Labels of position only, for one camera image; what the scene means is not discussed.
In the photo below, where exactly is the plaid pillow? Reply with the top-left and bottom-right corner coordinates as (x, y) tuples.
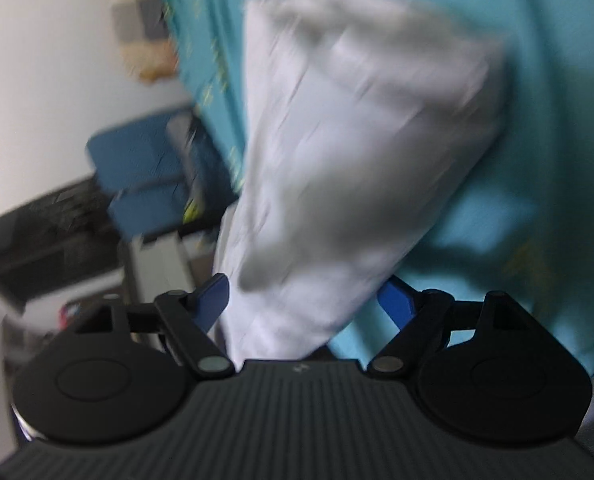
(112, 0), (180, 81)

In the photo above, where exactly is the grey cloth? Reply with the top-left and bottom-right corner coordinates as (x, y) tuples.
(166, 114), (199, 187)

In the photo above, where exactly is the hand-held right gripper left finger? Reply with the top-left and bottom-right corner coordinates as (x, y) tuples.
(72, 273), (236, 378)

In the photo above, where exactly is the white shirt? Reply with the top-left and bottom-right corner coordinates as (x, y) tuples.
(212, 0), (510, 361)

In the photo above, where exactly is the blue covered chair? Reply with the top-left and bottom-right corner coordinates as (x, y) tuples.
(108, 182), (238, 237)
(84, 112), (200, 192)

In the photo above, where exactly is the teal printed bed sheet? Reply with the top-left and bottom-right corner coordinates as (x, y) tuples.
(162, 0), (594, 376)

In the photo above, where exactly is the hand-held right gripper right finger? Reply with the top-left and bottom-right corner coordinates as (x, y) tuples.
(366, 275), (552, 378)

